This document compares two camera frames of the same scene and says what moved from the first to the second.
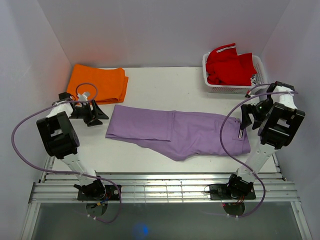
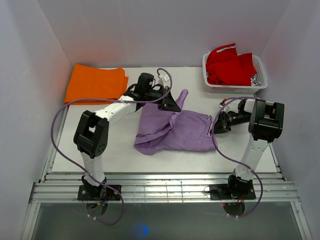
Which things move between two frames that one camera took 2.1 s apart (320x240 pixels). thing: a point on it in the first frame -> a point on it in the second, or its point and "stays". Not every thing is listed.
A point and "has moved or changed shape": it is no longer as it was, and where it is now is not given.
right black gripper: [246, 109] -> [221, 125]
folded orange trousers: [111, 83] stays
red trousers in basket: [224, 67] stays
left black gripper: [96, 112] -> [168, 104]
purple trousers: [179, 135] has moved or changed shape
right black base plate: [222, 192] stays
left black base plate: [112, 193] stays
